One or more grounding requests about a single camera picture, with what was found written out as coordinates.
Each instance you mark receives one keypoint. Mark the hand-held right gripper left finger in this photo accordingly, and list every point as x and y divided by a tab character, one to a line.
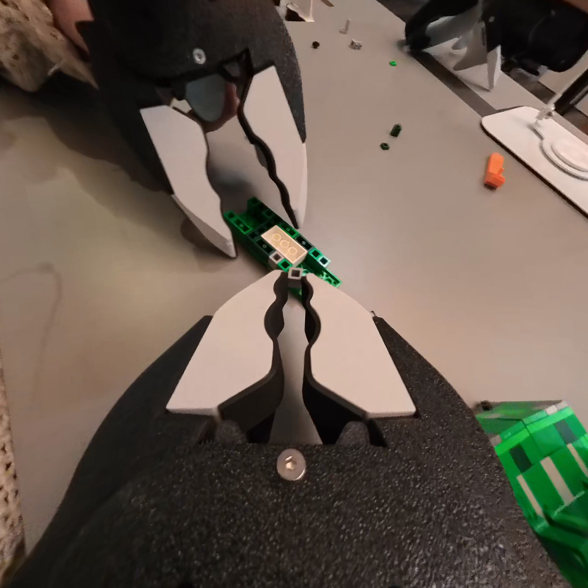
229	363

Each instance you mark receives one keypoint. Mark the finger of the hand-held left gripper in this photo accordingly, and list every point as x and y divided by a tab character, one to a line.
183	160
280	138

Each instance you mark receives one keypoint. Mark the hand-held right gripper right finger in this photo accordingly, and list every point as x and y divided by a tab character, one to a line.
358	363

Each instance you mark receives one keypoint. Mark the green lego panel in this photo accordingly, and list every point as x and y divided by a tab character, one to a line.
248	232

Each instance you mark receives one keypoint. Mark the small grey lego tile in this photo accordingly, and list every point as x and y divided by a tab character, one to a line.
294	274

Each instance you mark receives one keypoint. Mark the green lego creeper figure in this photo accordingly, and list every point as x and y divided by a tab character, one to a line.
542	441

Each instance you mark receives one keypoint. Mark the person's left forearm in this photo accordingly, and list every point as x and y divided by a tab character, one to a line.
23	46

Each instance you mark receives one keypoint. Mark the orange lego brick separator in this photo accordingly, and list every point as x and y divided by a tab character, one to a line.
494	170

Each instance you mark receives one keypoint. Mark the person's left hand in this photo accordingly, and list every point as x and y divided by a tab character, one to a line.
69	18

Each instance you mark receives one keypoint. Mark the white wedge with dark base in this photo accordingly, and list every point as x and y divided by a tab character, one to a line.
301	9

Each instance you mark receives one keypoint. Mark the black white folding stand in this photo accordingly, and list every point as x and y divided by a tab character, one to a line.
468	46

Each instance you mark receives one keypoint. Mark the cream knit sweater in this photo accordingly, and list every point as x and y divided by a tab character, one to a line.
7	459

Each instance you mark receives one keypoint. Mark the white book stand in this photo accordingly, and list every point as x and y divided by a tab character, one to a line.
523	133

